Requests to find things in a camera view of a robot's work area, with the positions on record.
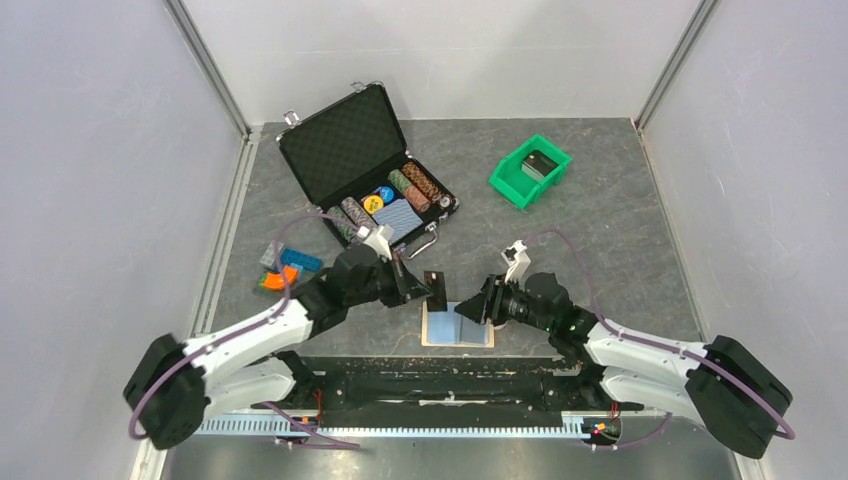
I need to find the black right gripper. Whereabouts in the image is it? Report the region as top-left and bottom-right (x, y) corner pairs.
(453, 273), (553, 333)

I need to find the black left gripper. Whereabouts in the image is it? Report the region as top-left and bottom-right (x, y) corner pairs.
(346, 251), (433, 308)

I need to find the beige card holder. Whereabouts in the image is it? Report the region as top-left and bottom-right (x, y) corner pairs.
(421, 302), (495, 348)

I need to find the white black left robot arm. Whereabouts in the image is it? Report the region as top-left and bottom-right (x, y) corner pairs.
(123, 245), (431, 450)

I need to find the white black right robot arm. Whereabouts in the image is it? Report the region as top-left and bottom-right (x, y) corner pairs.
(455, 273), (794, 459)

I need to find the blue patterned playing card deck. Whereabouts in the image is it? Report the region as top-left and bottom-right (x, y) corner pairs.
(372, 199), (423, 244)

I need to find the green blue chip row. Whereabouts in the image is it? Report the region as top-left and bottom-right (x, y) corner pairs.
(326, 206), (358, 243)

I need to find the green red chip row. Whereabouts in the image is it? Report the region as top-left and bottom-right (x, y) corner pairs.
(388, 169), (430, 213)

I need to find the yellow big blind button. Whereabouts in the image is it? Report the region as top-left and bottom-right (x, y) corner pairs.
(362, 195), (385, 215)

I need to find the blue toy brick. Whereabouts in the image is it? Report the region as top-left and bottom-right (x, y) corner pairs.
(280, 248), (323, 273)

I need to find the blue small blind button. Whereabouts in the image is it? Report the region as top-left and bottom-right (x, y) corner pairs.
(374, 185), (397, 205)

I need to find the orange blue chip row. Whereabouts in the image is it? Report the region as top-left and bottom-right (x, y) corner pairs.
(340, 197), (378, 229)

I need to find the orange black chip row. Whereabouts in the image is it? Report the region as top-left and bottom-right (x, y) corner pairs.
(401, 161), (453, 209)

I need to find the green plastic bin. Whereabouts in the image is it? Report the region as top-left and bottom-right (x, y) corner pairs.
(489, 134), (572, 210)

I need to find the orange curved toy piece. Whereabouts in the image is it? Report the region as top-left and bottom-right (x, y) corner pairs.
(258, 265), (300, 291)

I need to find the grey toy brick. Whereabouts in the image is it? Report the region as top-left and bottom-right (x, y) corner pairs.
(259, 241), (285, 272)

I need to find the black poker chip case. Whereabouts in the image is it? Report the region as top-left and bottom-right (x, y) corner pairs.
(276, 81), (460, 258)

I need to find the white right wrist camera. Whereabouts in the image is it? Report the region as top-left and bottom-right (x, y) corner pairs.
(500, 240), (531, 283)

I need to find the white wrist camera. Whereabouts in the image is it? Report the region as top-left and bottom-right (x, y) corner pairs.
(356, 225), (394, 260)
(500, 240), (531, 283)

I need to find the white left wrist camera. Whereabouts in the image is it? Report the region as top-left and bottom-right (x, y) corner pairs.
(356, 225), (394, 260)

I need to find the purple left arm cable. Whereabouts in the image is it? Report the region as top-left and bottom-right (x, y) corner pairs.
(127, 211), (362, 453)

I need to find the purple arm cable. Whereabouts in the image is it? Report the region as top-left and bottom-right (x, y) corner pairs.
(127, 211), (362, 453)
(523, 229), (796, 453)

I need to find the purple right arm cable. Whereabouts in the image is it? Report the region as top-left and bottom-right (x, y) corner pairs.
(523, 229), (796, 453)

